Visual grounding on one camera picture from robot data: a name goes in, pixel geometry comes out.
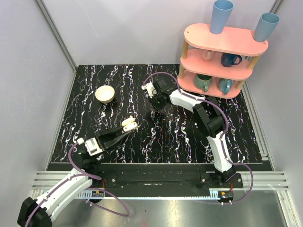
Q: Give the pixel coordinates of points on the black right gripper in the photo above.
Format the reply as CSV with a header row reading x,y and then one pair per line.
x,y
157,108

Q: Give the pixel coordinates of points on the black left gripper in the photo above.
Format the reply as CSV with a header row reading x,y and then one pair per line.
x,y
101,139

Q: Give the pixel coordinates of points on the white earbud case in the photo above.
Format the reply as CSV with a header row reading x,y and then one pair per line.
x,y
129,124

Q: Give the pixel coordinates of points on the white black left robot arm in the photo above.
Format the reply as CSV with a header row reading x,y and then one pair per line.
x,y
86,175

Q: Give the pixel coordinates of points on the teal ceramic mug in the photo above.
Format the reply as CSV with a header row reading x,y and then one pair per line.
x,y
203,82

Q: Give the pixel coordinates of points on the pink three-tier wooden shelf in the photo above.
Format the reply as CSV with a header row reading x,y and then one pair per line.
x,y
232,40

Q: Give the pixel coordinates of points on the pink ceramic mug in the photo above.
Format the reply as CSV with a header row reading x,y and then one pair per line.
x,y
207,55

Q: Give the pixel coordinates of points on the light blue ceramic mug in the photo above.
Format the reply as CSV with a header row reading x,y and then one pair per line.
x,y
225,85

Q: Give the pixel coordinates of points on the dark blue ceramic mug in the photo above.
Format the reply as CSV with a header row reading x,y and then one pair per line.
x,y
228,59

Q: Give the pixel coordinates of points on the light blue plastic cup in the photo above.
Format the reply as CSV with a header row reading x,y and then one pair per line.
x,y
266,25
220,14

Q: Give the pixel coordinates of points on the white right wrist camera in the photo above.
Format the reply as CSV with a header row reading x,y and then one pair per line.
x,y
150,89

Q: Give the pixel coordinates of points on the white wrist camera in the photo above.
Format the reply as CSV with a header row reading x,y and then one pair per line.
x,y
150,89
93,147

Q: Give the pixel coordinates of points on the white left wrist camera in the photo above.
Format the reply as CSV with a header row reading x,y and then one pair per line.
x,y
93,147

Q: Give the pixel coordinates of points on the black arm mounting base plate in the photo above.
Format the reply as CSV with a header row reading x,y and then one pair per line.
x,y
200,175

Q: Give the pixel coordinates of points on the aluminium frame rail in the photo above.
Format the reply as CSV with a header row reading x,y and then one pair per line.
x,y
55,32

